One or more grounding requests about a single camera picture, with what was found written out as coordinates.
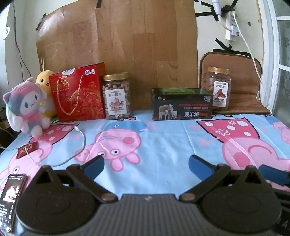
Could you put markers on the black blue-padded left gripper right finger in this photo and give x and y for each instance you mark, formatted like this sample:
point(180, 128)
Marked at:
point(210, 176)

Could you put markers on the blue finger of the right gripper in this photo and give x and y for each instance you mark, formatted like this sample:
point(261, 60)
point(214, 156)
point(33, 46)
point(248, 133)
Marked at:
point(275, 175)

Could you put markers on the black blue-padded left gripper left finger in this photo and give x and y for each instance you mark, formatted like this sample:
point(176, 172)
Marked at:
point(84, 175)

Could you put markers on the Peppa Pig blue bedsheet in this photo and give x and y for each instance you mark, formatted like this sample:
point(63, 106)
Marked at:
point(143, 156)

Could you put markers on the small red snack packet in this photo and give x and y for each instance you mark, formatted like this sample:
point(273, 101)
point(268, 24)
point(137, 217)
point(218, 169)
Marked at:
point(26, 149)

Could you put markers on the red gift bag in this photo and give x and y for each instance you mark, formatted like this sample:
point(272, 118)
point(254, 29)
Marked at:
point(77, 93)

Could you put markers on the black sheep-print storage box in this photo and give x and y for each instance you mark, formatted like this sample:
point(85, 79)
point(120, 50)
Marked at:
point(181, 103)

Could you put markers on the smartphone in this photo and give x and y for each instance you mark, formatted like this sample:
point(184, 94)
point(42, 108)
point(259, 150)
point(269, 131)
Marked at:
point(9, 198)

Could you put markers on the brown seat cushion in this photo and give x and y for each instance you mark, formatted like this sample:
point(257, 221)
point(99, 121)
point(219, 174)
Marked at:
point(245, 83)

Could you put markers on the nut jar with gold lid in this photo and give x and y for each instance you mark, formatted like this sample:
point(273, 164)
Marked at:
point(116, 96)

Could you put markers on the pink plush toy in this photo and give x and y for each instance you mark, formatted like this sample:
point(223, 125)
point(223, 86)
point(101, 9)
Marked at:
point(23, 110)

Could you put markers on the yellow plush toy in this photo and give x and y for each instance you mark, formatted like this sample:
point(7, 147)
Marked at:
point(43, 80)

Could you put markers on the wood-pattern board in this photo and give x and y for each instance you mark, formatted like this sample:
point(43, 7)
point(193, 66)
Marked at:
point(155, 42)

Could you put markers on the white power strip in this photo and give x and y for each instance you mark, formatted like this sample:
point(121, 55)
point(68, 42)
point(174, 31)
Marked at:
point(226, 16)

